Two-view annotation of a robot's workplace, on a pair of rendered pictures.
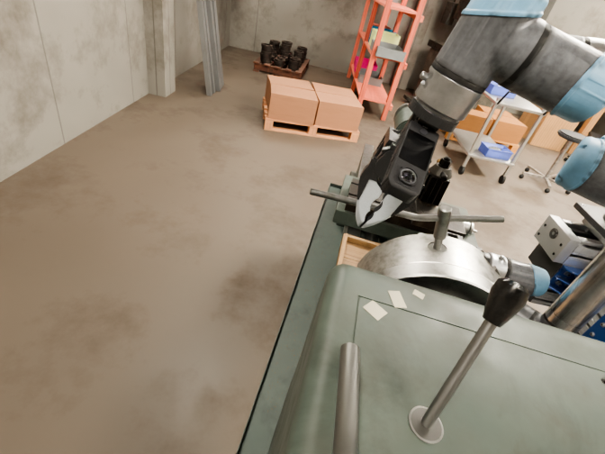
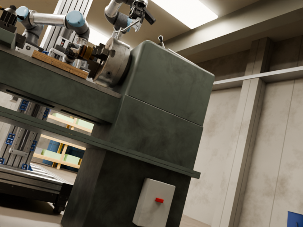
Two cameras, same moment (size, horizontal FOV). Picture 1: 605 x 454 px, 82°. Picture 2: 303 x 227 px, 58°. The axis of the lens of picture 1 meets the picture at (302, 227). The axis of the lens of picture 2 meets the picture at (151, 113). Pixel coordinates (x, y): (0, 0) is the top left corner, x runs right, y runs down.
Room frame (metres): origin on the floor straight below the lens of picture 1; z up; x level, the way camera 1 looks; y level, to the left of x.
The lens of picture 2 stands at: (1.05, 1.37, 0.44)
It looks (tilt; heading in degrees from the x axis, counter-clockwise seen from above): 13 degrees up; 241
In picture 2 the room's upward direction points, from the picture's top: 16 degrees clockwise
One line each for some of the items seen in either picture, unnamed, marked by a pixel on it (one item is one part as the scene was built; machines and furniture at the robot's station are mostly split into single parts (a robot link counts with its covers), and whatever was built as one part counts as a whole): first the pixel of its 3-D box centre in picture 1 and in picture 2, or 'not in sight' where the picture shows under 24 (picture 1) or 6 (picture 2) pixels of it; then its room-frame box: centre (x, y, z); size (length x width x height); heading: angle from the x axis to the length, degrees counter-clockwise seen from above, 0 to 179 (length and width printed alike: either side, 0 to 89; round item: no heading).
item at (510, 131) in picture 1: (478, 124); not in sight; (5.58, -2.23, 0.20); 1.10 x 0.75 x 0.40; 92
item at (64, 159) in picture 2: not in sight; (67, 132); (-0.92, -6.45, 1.03); 2.21 x 0.60 x 2.06; 2
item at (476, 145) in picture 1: (491, 127); not in sight; (4.39, -1.90, 0.51); 1.07 x 0.63 x 1.01; 177
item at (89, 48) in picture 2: not in sight; (87, 52); (0.68, -0.30, 1.08); 0.09 x 0.09 x 0.09; 86
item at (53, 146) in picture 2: not in sight; (66, 153); (-1.35, -7.40, 0.47); 1.28 x 0.78 x 0.94; 2
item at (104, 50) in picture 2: not in sight; (103, 53); (0.61, -0.20, 1.08); 0.12 x 0.11 x 0.05; 85
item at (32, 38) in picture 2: not in sight; (29, 39); (1.00, -0.97, 1.21); 0.15 x 0.15 x 0.10
